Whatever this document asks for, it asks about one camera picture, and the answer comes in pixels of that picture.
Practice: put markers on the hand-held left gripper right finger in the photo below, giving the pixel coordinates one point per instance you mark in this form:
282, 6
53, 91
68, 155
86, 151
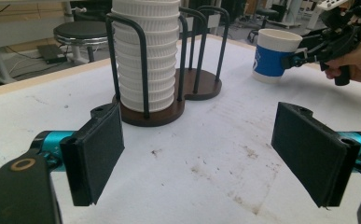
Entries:
312, 155

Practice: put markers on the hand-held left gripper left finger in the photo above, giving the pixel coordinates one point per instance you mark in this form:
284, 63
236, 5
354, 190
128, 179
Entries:
95, 155

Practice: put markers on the blue banded paper cup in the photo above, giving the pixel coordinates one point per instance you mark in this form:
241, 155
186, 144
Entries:
270, 60

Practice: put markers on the brown cup holder rack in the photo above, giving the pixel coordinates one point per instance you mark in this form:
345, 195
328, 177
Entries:
200, 84

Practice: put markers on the stack of white paper cups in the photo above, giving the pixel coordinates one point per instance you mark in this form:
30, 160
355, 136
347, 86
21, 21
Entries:
147, 56

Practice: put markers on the black office chair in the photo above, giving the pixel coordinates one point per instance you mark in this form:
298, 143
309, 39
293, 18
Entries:
265, 18

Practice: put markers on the white table mat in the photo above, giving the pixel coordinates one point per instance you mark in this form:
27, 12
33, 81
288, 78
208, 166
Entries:
200, 149

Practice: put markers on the flat black floor device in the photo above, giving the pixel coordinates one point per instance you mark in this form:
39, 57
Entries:
51, 53

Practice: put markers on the black round stool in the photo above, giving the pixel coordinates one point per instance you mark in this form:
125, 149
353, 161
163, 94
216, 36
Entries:
80, 31

